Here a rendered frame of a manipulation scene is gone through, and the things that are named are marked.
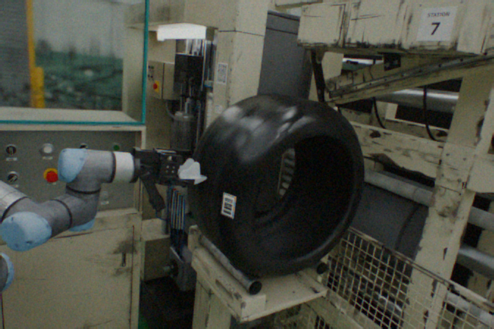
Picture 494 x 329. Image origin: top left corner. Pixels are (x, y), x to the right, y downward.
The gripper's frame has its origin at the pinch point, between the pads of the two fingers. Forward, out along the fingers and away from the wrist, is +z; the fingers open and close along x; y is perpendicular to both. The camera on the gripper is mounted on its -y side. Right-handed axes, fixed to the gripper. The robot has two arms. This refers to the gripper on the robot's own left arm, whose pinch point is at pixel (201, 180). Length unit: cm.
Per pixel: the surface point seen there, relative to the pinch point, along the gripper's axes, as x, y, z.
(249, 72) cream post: 26.7, 33.2, 25.8
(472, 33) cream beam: -35, 52, 47
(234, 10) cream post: 29, 52, 16
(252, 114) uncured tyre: -1.3, 20.4, 11.3
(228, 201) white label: -10.3, -2.4, 3.3
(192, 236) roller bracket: 24.3, -29.1, 14.7
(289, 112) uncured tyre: -9.0, 23.1, 17.8
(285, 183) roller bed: 36, -11, 65
